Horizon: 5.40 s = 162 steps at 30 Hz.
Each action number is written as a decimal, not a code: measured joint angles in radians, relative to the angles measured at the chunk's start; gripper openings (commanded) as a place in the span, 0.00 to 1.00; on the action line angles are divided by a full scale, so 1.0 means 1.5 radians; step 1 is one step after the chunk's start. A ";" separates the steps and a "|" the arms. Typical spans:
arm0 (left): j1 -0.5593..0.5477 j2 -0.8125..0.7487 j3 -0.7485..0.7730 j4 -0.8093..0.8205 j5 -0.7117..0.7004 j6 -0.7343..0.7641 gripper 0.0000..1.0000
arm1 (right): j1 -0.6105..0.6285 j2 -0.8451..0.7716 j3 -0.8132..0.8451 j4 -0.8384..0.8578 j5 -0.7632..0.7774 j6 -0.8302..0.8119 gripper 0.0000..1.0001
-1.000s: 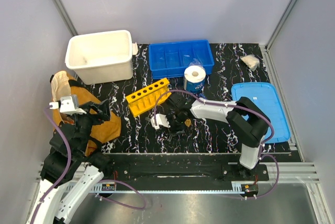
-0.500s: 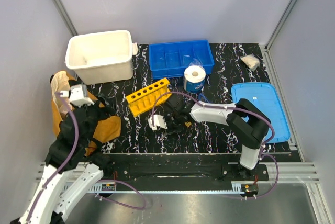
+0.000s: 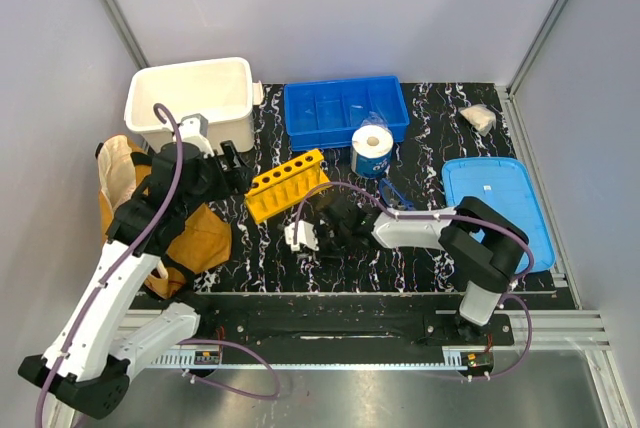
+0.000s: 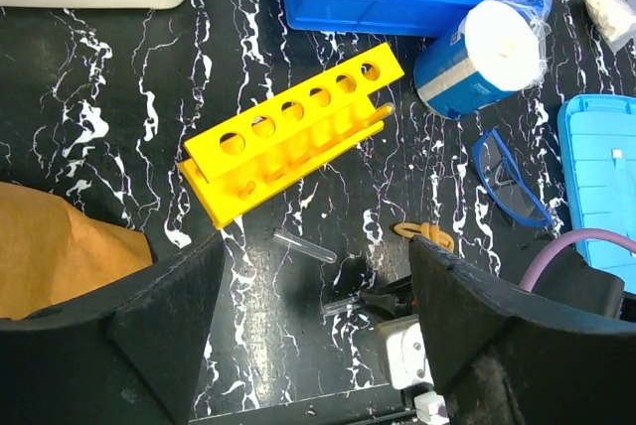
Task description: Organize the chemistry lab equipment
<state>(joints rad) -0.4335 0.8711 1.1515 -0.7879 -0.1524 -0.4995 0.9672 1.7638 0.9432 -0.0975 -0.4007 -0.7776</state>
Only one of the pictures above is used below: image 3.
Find wrapped tissue paper roll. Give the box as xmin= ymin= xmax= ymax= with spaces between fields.
xmin=351 ymin=112 xmax=394 ymax=179

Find light blue plastic lid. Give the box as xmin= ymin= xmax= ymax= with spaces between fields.
xmin=441 ymin=157 xmax=556 ymax=273

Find blue safety goggles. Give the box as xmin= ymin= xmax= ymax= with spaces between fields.
xmin=378 ymin=178 xmax=415 ymax=211

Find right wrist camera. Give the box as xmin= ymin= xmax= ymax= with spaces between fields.
xmin=284 ymin=221 xmax=319 ymax=253

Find blue compartment tray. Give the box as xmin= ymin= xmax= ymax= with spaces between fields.
xmin=284 ymin=76 xmax=409 ymax=152

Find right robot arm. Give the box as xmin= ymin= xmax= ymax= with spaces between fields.
xmin=317 ymin=195 xmax=532 ymax=344

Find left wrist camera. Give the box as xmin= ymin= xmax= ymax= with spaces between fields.
xmin=178 ymin=114 xmax=214 ymax=156

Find yellow test tube rack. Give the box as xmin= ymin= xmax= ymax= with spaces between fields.
xmin=245 ymin=149 xmax=329 ymax=224

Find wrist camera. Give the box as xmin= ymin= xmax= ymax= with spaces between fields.
xmin=178 ymin=114 xmax=214 ymax=156
xmin=284 ymin=221 xmax=319 ymax=253

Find white gauze in bag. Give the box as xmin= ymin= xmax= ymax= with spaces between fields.
xmin=458 ymin=104 xmax=497 ymax=137

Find white plastic bin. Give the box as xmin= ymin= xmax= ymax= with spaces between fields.
xmin=124 ymin=57 xmax=264 ymax=153

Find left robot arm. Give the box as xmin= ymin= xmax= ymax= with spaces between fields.
xmin=18 ymin=135 xmax=252 ymax=419

